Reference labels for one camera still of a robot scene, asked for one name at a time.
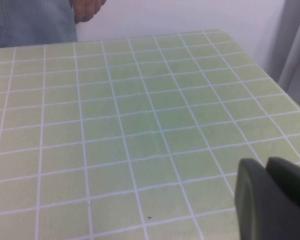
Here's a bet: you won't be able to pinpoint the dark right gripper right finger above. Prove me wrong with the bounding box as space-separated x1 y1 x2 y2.
265 156 300 215

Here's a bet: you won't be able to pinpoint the green grid tablecloth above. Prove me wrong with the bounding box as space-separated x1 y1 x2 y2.
0 29 300 240

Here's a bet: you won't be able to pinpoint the grey curtain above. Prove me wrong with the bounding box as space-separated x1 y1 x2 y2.
277 0 300 117

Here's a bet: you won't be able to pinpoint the person's left hand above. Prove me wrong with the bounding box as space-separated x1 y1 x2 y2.
69 0 108 25

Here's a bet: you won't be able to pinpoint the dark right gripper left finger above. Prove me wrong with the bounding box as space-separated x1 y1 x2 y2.
234 157 300 240

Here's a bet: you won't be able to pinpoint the blue jeans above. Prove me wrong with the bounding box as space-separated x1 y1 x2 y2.
0 0 79 50

